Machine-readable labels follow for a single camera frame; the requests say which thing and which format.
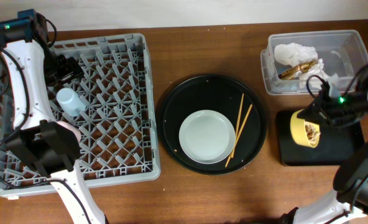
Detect black cable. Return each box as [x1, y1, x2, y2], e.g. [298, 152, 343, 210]
[305, 74, 329, 100]

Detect white napkin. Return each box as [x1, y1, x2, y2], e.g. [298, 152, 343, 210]
[274, 43, 318, 67]
[299, 58, 339, 91]

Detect grey dishwasher rack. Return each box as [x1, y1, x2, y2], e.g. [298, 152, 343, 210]
[0, 34, 160, 199]

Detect light blue plastic cup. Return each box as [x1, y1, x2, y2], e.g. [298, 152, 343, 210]
[56, 88, 86, 116]

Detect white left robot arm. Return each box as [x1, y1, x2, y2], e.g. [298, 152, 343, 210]
[0, 40, 108, 223]

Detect yellow bowl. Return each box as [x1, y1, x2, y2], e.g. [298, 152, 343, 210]
[290, 110, 316, 148]

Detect clear plastic bin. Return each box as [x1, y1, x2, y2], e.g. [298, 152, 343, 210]
[260, 30, 368, 95]

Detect black rectangular tray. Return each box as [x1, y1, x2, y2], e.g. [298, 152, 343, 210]
[275, 110, 365, 166]

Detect wooden chopstick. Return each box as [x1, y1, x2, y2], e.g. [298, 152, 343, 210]
[225, 104, 253, 167]
[230, 93, 244, 159]

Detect food scraps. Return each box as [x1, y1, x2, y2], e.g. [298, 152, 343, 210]
[305, 121, 321, 147]

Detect white plate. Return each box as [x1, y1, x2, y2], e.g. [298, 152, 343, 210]
[178, 110, 236, 164]

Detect round black tray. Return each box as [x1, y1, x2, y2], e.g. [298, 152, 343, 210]
[157, 74, 267, 175]

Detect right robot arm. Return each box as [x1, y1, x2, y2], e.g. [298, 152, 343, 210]
[278, 64, 368, 223]

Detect gold coffee sachet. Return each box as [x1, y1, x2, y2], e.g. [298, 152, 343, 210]
[278, 60, 318, 80]

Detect pink plastic cup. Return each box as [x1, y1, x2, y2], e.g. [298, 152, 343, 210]
[57, 121, 81, 143]

